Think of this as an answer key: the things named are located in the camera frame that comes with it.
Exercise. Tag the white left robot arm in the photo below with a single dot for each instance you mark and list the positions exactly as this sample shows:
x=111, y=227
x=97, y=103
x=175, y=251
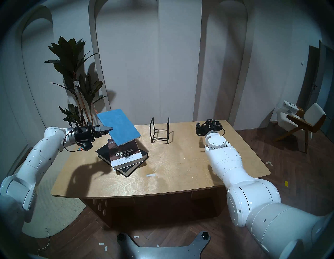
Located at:
x=34, y=167

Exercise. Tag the dark door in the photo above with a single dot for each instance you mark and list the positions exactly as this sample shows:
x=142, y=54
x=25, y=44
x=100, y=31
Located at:
x=311, y=86

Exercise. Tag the white wooden armchair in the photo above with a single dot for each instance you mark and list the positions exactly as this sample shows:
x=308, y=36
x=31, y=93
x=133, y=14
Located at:
x=313, y=115

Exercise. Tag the round beige rug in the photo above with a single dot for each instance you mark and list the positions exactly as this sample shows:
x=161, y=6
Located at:
x=52, y=209

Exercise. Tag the white bag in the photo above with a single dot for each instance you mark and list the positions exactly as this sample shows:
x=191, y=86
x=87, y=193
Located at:
x=290, y=107

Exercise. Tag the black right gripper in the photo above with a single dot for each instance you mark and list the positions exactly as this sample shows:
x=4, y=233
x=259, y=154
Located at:
x=210, y=128

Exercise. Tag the thin blue book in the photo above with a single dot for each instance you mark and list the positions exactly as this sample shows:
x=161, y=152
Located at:
x=118, y=125

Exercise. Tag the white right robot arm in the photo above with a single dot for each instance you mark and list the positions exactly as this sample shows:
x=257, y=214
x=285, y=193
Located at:
x=261, y=195

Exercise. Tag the white plant tag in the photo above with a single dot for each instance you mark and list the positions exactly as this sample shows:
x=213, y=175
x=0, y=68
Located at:
x=76, y=86

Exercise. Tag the white book brown cover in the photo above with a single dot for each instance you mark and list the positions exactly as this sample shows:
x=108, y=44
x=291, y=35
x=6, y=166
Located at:
x=125, y=155

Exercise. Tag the grey metal robot base plate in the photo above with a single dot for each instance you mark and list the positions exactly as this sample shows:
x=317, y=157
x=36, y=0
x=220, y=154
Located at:
x=161, y=252

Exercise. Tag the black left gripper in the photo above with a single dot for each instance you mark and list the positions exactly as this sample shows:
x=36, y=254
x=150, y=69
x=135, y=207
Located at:
x=83, y=135

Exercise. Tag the black round base knob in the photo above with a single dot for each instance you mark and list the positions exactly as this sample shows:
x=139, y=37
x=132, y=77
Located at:
x=121, y=237
x=205, y=235

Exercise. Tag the thick black hardcover book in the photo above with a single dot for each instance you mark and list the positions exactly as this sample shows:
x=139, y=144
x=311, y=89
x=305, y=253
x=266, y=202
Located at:
x=104, y=155

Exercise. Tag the tall green potted plant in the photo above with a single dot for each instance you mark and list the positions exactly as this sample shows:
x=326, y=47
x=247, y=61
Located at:
x=70, y=57

